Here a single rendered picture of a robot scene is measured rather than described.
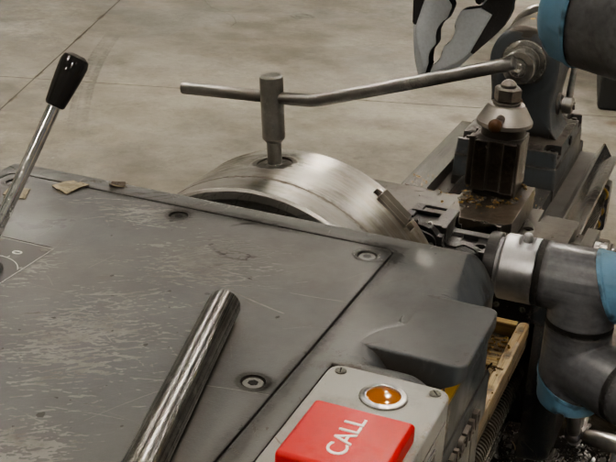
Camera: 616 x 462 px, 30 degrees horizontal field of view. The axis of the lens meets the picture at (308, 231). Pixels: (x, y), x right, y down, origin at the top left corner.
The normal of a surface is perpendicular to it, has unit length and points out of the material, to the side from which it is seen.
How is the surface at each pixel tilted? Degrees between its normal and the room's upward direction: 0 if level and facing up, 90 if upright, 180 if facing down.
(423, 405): 0
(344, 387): 0
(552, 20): 91
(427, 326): 0
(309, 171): 9
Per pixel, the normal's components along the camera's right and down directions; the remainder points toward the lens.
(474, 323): 0.04, -0.92
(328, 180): 0.29, -0.83
